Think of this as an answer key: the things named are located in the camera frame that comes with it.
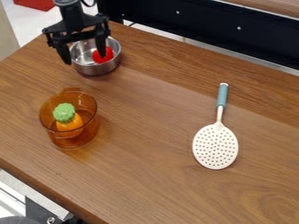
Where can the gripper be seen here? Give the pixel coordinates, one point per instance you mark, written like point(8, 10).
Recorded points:
point(74, 29)

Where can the orange transparent cup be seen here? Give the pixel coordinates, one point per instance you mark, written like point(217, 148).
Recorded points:
point(69, 119)

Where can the red toy pepper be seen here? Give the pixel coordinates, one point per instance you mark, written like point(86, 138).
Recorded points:
point(102, 56)

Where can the red box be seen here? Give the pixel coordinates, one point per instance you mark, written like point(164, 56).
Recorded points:
point(35, 4)

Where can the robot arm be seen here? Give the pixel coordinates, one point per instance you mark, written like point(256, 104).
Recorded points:
point(72, 11)

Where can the silver bowl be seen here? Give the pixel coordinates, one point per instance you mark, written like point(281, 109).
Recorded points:
point(94, 59)

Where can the orange toy with green top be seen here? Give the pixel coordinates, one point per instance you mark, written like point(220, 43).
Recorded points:
point(67, 118)

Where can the black metal frame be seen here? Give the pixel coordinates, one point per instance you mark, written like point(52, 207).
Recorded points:
point(218, 26)

